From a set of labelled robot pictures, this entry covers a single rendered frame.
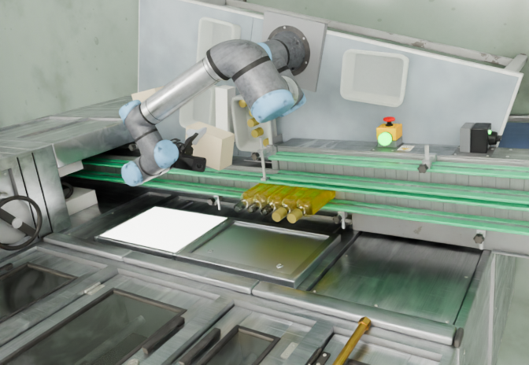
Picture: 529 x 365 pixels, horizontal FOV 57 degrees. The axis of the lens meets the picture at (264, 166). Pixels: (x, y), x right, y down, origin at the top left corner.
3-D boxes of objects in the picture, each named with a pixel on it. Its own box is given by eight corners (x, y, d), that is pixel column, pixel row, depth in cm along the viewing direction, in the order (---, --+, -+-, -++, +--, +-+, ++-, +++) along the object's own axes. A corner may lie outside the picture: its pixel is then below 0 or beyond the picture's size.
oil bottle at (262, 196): (282, 190, 191) (252, 211, 174) (280, 177, 189) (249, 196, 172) (294, 192, 188) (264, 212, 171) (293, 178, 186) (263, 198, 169)
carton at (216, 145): (199, 121, 180) (186, 126, 174) (234, 134, 173) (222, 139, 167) (197, 150, 185) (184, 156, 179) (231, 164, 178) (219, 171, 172)
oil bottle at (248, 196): (269, 189, 194) (238, 210, 177) (268, 176, 192) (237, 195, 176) (281, 191, 191) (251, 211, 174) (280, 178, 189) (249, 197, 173)
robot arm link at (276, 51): (276, 32, 172) (256, 38, 162) (296, 65, 173) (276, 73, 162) (254, 49, 180) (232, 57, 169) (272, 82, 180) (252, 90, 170)
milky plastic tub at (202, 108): (190, 121, 225) (178, 126, 218) (194, 74, 215) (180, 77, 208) (221, 132, 217) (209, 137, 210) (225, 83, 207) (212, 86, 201)
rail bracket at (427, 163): (427, 160, 157) (415, 173, 146) (427, 138, 155) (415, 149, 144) (439, 160, 155) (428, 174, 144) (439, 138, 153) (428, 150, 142)
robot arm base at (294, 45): (273, 26, 183) (259, 30, 176) (308, 36, 177) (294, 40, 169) (268, 65, 190) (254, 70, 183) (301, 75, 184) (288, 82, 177)
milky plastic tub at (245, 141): (248, 145, 209) (236, 150, 202) (242, 93, 202) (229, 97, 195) (282, 147, 200) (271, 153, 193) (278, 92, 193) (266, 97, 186)
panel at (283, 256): (156, 210, 219) (94, 243, 193) (154, 204, 219) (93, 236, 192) (341, 241, 171) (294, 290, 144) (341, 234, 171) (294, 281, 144)
